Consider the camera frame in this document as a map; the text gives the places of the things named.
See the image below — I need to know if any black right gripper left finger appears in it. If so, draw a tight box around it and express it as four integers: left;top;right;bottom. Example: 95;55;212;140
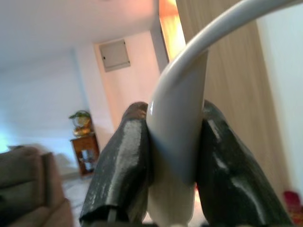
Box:
79;101;154;225

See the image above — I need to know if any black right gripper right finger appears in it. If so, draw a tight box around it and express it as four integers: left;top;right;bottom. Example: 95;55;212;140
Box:
196;99;294;227

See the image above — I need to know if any beige plastic dustpan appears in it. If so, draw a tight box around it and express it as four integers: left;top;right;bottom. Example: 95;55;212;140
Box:
145;0;303;227

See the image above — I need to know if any wooden side table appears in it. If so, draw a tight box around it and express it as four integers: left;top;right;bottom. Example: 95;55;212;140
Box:
70;132;100;177

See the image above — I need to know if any golden ornament with plant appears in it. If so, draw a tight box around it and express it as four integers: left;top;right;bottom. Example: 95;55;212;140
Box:
68;110;92;137

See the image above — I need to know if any red patterned container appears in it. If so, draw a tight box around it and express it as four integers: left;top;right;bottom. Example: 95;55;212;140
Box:
283;190;303;225

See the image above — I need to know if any brown sofa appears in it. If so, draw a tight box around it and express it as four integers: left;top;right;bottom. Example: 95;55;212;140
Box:
0;145;74;227

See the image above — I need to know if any grey wall panel box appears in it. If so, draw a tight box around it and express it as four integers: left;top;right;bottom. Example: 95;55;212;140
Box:
98;39;131;73

